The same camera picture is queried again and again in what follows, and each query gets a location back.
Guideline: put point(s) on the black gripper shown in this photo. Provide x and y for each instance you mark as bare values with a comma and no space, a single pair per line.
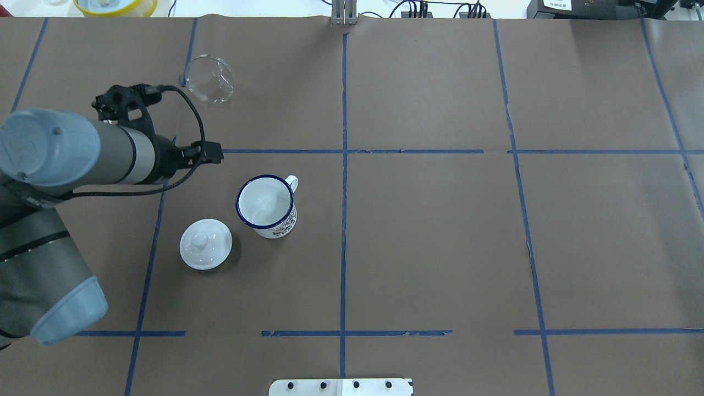
164,157

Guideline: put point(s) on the white enamel mug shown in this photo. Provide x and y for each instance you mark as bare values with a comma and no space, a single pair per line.
266,204

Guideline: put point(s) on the white mug lid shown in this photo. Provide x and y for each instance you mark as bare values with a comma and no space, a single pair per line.
205,244

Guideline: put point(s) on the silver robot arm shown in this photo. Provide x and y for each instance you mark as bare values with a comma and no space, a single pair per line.
48,290

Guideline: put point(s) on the yellow tape roll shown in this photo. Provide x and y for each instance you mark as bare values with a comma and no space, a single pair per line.
116,9

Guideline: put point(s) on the black box with label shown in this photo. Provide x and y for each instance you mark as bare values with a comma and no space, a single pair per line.
590,10

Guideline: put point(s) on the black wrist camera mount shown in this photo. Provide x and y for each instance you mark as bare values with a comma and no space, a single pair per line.
127,106

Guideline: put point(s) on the aluminium frame post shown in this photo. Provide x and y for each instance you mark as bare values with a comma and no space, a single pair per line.
344,12

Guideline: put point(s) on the white pedestal column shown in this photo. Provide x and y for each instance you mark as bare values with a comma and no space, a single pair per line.
342,386

